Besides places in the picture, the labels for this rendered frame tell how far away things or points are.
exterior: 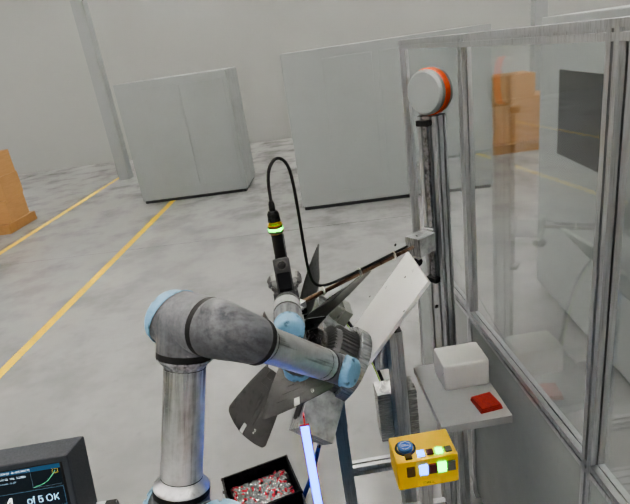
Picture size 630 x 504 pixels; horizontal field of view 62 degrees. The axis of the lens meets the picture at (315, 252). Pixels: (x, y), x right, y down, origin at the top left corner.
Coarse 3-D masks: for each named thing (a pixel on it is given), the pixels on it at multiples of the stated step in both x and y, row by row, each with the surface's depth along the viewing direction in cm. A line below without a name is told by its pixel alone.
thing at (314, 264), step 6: (318, 246) 188; (318, 252) 192; (312, 258) 184; (318, 258) 195; (312, 264) 187; (318, 264) 197; (312, 270) 189; (318, 270) 199; (306, 276) 183; (312, 276) 190; (318, 276) 199; (306, 282) 184; (318, 282) 200; (306, 288) 184; (312, 288) 191; (306, 294) 185; (312, 300) 191; (312, 306) 190
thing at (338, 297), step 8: (368, 272) 162; (360, 280) 163; (344, 288) 150; (352, 288) 165; (336, 296) 148; (344, 296) 167; (328, 304) 164; (336, 304) 169; (312, 312) 161; (320, 312) 168; (328, 312) 171
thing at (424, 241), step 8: (416, 232) 197; (424, 232) 196; (432, 232) 194; (408, 240) 194; (416, 240) 191; (424, 240) 191; (432, 240) 194; (416, 248) 192; (424, 248) 192; (432, 248) 195; (416, 256) 193
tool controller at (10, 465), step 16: (16, 448) 135; (32, 448) 133; (48, 448) 132; (64, 448) 130; (80, 448) 134; (0, 464) 127; (16, 464) 126; (32, 464) 126; (48, 464) 126; (64, 464) 126; (80, 464) 132; (0, 480) 126; (16, 480) 126; (32, 480) 126; (48, 480) 126; (64, 480) 126; (80, 480) 131; (32, 496) 126; (48, 496) 127; (64, 496) 127; (80, 496) 130
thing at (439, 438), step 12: (432, 432) 142; (444, 432) 142; (396, 444) 140; (420, 444) 139; (432, 444) 138; (444, 444) 137; (396, 456) 136; (432, 456) 134; (444, 456) 134; (456, 456) 134; (396, 468) 135; (456, 468) 136; (396, 480) 139; (408, 480) 136; (420, 480) 136; (432, 480) 136; (444, 480) 137; (456, 480) 137
